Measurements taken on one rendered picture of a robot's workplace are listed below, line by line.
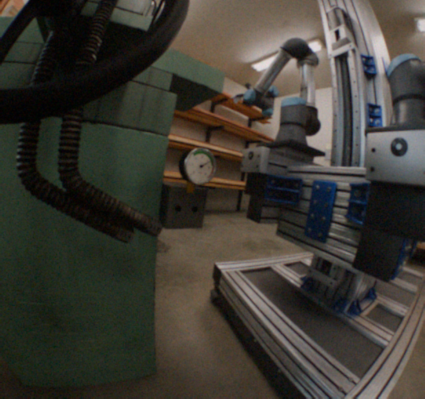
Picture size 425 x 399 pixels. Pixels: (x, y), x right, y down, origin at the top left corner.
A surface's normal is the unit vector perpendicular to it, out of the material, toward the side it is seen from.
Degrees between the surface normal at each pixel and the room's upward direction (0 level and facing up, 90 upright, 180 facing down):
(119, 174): 90
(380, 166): 90
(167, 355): 0
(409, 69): 88
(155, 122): 90
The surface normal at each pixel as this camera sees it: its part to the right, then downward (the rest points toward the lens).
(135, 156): 0.56, 0.12
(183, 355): 0.14, -0.99
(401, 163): -0.93, -0.11
